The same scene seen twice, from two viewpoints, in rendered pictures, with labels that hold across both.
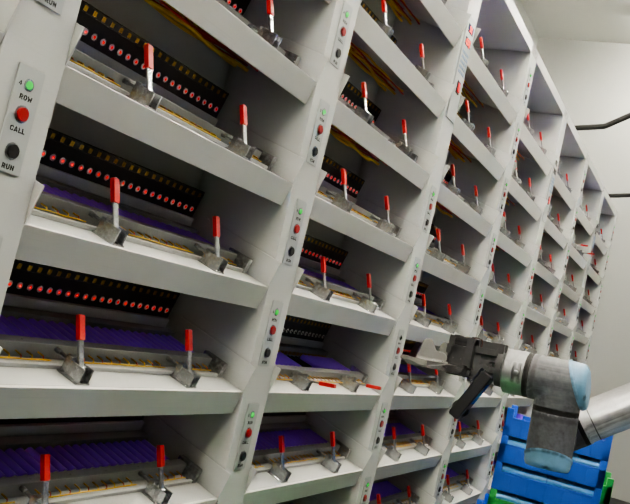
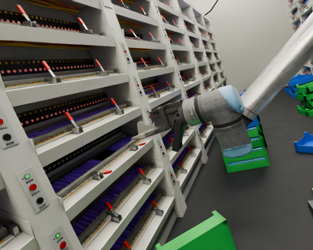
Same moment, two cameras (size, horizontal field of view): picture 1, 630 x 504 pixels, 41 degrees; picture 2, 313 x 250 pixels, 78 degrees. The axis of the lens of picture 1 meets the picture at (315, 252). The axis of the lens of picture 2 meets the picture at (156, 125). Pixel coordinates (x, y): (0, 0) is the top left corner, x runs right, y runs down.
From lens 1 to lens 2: 114 cm
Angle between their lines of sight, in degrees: 14
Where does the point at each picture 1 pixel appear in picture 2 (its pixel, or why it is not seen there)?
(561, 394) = (225, 112)
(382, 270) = (123, 90)
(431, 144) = (106, 23)
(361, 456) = (160, 164)
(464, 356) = (162, 119)
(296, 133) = not seen: outside the picture
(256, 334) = (16, 202)
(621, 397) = (258, 88)
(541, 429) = (224, 138)
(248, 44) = not seen: outside the picture
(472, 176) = (149, 31)
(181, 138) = not seen: outside the picture
